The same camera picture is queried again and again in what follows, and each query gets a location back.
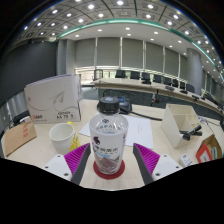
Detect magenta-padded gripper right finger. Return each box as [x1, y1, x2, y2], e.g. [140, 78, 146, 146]
[132, 142, 183, 186]

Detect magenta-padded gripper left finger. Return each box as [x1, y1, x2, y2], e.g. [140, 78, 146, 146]
[42, 142, 92, 186]

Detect yellow plastic bag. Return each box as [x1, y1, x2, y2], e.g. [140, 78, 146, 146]
[66, 121, 81, 153]

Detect white ceramic cup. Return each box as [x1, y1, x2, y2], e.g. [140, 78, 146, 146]
[48, 122, 76, 156]

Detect small white device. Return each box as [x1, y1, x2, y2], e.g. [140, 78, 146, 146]
[179, 153, 194, 168]

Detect flat round red coaster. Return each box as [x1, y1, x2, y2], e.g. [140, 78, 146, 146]
[92, 159, 126, 180]

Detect white sheet of paper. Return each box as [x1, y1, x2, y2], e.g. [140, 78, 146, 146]
[78, 114, 155, 150]

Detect clear bottle with black cap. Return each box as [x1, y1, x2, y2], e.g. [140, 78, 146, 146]
[88, 96, 129, 175]

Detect white desk organizer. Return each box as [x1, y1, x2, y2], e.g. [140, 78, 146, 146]
[160, 103, 201, 149]

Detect black stapler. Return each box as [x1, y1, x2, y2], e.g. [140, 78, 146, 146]
[179, 124, 203, 141]

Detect red and brown cardboard box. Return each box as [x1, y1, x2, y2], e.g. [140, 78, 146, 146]
[195, 134, 223, 164]

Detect white paper ream box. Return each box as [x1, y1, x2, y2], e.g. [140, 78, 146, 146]
[23, 73, 83, 125]

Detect black chair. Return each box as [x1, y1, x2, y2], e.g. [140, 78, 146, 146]
[11, 109, 31, 127]

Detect long curved conference desk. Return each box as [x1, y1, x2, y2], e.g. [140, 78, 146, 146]
[90, 77, 224, 118]

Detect row of black office chairs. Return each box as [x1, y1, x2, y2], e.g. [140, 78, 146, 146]
[114, 69, 196, 94]

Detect ceiling lights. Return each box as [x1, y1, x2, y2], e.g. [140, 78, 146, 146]
[23, 0, 224, 73]

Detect black cable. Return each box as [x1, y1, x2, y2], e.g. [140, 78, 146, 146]
[128, 109, 163, 122]

